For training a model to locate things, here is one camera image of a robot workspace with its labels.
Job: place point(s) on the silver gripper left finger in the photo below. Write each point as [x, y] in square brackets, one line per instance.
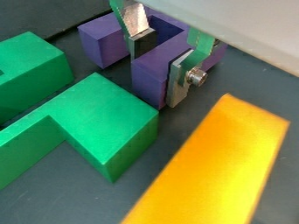
[139, 34]

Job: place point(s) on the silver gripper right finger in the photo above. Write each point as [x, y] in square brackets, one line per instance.
[186, 68]

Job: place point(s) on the purple U-shaped block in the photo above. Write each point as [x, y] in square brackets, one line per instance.
[104, 45]

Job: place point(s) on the yellow long bar block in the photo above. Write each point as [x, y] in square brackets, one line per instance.
[213, 182]

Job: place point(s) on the green zigzag block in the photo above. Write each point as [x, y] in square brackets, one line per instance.
[107, 124]

